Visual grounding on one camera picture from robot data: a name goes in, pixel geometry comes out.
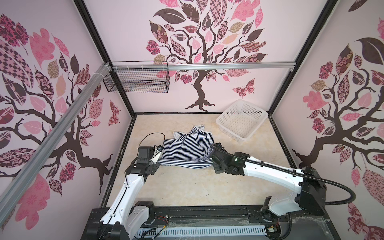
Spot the blue white striped tank top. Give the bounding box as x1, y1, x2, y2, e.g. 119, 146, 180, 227
159, 125, 214, 169

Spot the right black corrugated cable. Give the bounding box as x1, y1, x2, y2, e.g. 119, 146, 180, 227
211, 143, 357, 206

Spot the black wire mesh basket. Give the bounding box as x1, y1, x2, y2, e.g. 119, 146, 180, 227
103, 60, 171, 94

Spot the white slotted cable duct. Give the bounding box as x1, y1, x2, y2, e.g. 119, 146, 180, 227
135, 226, 267, 240

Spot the white plastic laundry basket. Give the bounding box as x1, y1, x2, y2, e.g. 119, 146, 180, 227
216, 100, 268, 143

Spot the aluminium rail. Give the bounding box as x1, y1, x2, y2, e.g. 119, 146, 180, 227
113, 62, 296, 71
1, 63, 110, 224

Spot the back aluminium rail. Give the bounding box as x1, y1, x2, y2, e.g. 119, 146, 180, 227
113, 62, 296, 71

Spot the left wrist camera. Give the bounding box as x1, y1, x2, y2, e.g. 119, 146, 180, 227
136, 145, 164, 164

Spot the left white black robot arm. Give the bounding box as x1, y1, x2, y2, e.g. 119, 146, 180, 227
82, 158, 160, 240

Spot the left thin black cable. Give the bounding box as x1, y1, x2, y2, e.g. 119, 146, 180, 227
138, 132, 166, 148

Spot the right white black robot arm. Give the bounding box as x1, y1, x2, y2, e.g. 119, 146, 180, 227
210, 143, 327, 223

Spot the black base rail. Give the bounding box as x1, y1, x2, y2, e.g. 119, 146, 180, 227
86, 203, 328, 226

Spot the left aluminium rail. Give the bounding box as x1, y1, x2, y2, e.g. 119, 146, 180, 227
1, 63, 110, 224

